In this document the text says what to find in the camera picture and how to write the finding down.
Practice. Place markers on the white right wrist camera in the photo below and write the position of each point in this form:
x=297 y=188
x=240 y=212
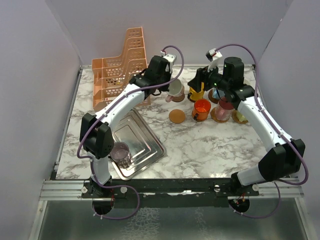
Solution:
x=213 y=56

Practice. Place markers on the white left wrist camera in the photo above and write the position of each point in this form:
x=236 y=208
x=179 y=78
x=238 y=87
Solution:
x=171 y=58

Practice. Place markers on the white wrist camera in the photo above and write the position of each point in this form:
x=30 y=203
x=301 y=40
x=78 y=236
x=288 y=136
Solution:
x=171 y=58
x=213 y=56

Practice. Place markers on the white blue mug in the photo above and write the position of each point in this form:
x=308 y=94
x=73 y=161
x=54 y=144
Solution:
x=218 y=94

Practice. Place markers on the white cream cup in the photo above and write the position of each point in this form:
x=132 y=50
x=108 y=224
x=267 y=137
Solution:
x=241 y=118

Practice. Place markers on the silver metal tray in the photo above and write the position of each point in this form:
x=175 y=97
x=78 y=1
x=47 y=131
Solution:
x=144 y=146

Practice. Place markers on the purple glass cup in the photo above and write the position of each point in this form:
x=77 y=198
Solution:
x=121 y=155

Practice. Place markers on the yellow black mug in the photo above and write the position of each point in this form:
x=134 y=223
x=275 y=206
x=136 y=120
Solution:
x=193 y=96

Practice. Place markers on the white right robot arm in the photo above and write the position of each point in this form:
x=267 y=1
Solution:
x=283 y=153

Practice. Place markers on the brown ringed wooden saucer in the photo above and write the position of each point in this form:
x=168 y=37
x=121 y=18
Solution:
x=212 y=98

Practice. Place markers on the dark walnut coaster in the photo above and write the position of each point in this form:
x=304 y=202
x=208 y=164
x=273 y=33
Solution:
x=179 y=98

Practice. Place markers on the peach plastic file organizer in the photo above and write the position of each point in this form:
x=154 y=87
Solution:
x=112 y=74

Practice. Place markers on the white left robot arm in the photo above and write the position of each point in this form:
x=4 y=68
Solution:
x=96 y=138

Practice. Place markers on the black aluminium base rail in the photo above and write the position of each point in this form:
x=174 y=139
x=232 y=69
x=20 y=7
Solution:
x=164 y=193

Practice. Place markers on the woven rattan coaster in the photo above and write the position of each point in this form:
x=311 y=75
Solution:
x=235 y=118
x=213 y=116

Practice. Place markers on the orange metallic cup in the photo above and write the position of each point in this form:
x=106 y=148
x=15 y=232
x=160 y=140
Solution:
x=201 y=110

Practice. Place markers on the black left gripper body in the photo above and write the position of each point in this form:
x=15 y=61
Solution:
x=165 y=78

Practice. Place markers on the light beech wooden coaster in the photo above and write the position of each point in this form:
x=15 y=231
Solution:
x=177 y=116

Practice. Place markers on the white pink mug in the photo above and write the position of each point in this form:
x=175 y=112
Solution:
x=176 y=88

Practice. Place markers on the pink maroon mug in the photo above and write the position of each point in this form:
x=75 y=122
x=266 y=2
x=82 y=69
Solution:
x=224 y=109

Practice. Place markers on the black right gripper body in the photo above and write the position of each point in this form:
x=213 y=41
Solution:
x=212 y=79

